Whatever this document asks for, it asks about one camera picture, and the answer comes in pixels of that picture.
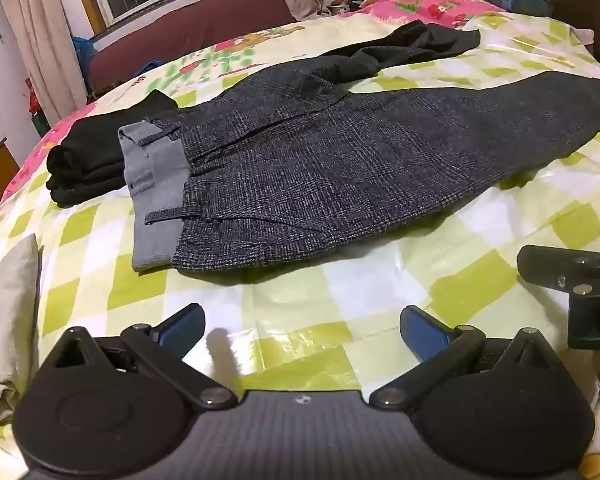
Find dark grey garment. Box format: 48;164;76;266
322;21;482;84

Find black folded garment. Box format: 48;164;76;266
46;89;181;208

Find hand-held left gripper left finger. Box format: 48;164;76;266
45;303;239;411

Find leaf patterned cloth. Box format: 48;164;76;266
319;0;382;14

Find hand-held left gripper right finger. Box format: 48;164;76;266
369;305;563;410

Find green checkered plastic sheet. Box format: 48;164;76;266
0;10;600;480

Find red hanging ornament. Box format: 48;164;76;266
26;77;42;114

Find white pillow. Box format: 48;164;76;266
0;233;44;427

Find grey plaid pants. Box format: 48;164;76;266
117;67;600;274

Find blue cloth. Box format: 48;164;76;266
72;36;97;69

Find maroon padded bench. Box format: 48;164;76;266
87;0;302;97

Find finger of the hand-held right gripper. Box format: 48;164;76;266
517;244;600;349

